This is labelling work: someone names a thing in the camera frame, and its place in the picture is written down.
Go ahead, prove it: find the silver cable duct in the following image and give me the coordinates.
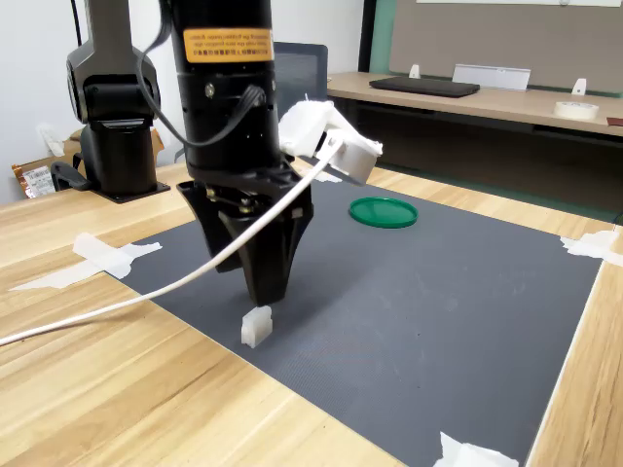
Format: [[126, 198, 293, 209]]
[[451, 62, 531, 92]]

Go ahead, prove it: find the small white plastic terminal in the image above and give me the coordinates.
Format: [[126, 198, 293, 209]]
[[240, 305, 273, 349]]

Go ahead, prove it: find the black keyboard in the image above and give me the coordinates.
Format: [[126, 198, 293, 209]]
[[368, 75, 482, 99]]

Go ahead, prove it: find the round green lid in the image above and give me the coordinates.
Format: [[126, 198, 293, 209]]
[[348, 196, 419, 229]]

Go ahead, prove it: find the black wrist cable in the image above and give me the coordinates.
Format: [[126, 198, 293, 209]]
[[134, 0, 268, 148]]

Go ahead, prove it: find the brown cardboard box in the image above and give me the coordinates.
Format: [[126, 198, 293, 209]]
[[12, 128, 165, 200]]

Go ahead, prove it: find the white camera box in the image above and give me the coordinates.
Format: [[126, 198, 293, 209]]
[[277, 94, 385, 187]]

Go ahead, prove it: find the dark grey office chair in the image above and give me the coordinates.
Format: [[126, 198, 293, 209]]
[[272, 42, 329, 118]]

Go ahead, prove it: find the dark grey mat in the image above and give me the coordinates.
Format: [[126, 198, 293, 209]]
[[119, 177, 605, 467]]

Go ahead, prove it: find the white camera cable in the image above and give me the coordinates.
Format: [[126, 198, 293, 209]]
[[0, 137, 345, 347]]

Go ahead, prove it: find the grey-brown partition panel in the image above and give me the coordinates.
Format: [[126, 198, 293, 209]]
[[388, 0, 623, 93]]

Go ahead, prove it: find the thin black hanging cable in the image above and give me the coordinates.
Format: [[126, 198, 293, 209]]
[[70, 0, 83, 50]]

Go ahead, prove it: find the black door frame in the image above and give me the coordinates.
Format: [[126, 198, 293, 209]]
[[357, 0, 380, 74]]

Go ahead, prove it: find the white tape roll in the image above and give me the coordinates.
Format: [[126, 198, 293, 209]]
[[553, 100, 601, 121]]

